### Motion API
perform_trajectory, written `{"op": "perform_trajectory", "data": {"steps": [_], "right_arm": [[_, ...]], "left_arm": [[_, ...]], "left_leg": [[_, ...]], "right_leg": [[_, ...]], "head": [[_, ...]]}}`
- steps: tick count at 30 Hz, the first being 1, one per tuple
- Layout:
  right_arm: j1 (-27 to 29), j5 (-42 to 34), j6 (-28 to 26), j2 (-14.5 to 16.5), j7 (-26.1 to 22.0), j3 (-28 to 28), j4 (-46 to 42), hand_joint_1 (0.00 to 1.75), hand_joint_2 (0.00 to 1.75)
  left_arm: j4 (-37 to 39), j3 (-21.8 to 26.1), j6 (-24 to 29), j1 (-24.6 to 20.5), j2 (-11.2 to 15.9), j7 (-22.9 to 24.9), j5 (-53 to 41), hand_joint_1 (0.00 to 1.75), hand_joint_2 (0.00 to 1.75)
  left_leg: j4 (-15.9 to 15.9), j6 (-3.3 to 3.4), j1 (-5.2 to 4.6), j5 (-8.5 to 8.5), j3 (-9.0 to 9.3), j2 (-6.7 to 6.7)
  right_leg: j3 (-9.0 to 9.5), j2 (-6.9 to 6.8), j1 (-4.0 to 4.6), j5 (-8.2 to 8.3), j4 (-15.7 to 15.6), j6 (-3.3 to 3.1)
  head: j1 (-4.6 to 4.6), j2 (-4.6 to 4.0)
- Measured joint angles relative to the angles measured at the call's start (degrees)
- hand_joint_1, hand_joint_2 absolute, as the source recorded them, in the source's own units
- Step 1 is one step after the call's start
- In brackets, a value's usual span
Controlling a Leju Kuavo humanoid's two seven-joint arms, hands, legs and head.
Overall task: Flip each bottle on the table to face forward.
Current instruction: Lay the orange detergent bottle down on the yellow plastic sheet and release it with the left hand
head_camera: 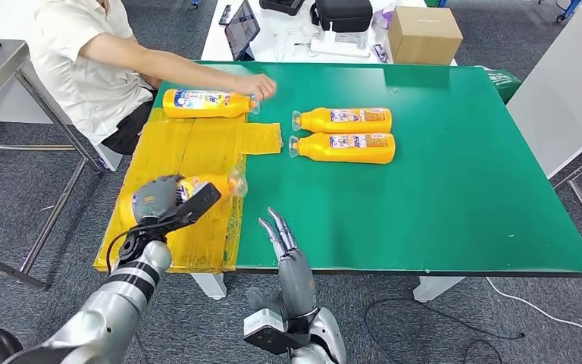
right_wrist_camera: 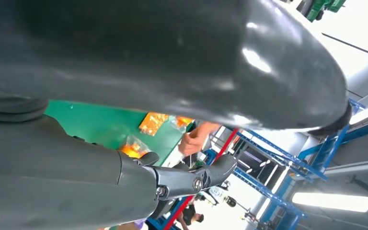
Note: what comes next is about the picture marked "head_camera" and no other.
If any black floor cable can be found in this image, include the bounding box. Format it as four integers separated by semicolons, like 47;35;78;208
363;297;527;364

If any white power strip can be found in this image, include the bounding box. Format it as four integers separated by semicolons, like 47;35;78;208
310;30;371;58

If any white floor cable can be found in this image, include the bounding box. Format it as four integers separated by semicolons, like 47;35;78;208
485;278;582;334

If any orange detergent bottle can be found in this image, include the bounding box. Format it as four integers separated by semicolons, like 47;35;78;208
162;89;261;120
288;132;396;165
130;168;249;224
291;106;393;135

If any dark tablet on stand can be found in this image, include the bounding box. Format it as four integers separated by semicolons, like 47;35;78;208
224;0;262;62

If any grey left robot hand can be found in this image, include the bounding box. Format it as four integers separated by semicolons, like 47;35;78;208
133;174;186;224

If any blue metal rack frame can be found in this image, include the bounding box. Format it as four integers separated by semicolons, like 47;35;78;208
554;0;582;24

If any brown cardboard box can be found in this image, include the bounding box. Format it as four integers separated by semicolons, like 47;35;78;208
387;5;465;66

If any black plastic tray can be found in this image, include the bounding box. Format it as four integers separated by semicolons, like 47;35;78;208
259;0;306;16

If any white table leg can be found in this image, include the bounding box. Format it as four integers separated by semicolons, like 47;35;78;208
190;272;227;301
412;277;468;304

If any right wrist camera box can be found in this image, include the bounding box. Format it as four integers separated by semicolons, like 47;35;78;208
242;307;312;356

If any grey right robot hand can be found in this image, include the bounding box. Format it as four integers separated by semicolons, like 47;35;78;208
244;207;320;322

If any person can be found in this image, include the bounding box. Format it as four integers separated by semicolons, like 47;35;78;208
30;0;278;155

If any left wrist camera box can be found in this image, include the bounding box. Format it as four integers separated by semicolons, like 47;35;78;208
162;181;223;233

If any yellow taped cardboard mat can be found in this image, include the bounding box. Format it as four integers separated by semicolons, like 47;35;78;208
93;108;283;275

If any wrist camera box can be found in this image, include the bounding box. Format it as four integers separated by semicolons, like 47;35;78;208
162;181;223;233
242;307;312;356

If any black carry bag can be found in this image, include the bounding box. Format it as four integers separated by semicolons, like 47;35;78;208
310;0;374;33

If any purple plastic packet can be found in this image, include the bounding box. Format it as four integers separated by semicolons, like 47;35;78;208
372;5;396;30

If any person's right hand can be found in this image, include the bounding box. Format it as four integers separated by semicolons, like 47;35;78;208
234;74;278;102

